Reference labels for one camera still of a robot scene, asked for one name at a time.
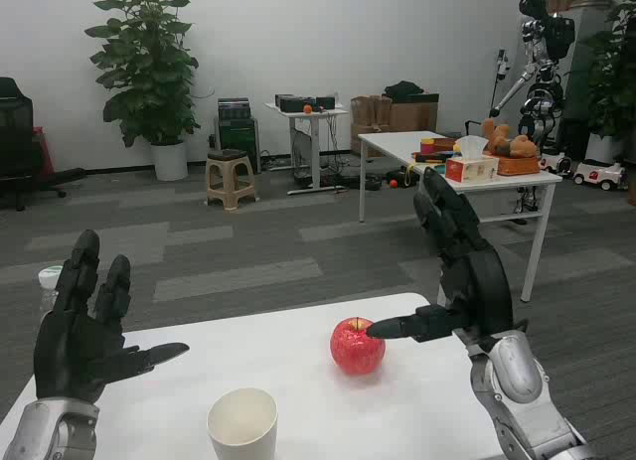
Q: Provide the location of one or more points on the black stacked device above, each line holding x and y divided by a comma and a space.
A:
233, 108

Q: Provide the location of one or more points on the small white standing desk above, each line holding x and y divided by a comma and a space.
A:
316, 147

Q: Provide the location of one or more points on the white paper cup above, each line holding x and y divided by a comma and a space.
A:
248, 440

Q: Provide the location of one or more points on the black yellow tool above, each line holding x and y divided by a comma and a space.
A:
427, 157

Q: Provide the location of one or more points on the red apple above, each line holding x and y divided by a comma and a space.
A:
355, 358

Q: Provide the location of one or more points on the black green computer tower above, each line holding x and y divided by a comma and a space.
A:
238, 142

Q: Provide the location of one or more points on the orange woven basket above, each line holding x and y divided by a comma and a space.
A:
517, 167

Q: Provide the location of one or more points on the long white table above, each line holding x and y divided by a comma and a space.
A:
397, 142

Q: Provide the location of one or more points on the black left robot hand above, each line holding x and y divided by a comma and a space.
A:
69, 351

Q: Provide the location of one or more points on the yellow pink cylinder container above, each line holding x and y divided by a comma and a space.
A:
427, 147

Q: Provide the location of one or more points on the beige plastic stool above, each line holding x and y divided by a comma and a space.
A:
227, 156

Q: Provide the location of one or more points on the white toy car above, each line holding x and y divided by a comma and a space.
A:
554, 163
598, 174

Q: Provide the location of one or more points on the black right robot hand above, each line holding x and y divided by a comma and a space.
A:
487, 286

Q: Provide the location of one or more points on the clear plastic water bottle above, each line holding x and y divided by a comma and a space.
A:
48, 281

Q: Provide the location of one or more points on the black cloth bundle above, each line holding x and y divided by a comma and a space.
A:
403, 89

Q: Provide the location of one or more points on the brown teddy bear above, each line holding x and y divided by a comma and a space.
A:
522, 147

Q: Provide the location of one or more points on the black electronics box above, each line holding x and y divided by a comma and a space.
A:
290, 104
325, 103

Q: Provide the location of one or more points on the tall leafy potted plant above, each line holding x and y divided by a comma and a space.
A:
144, 57

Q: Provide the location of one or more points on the red white tissue box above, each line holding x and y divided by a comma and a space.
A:
472, 169

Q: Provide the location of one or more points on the brown wooden box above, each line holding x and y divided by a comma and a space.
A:
443, 144

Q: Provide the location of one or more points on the open brown cardboard box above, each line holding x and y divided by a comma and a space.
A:
370, 117

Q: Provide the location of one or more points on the dark green potted plant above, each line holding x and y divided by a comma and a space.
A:
611, 82

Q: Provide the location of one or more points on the large closed cardboard box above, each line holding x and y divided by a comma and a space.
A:
415, 114

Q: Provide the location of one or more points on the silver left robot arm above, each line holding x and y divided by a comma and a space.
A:
40, 430

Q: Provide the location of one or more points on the grey desktop computer tower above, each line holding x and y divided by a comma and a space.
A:
301, 152

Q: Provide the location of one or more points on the silver black humanoid robot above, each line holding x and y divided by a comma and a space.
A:
534, 38

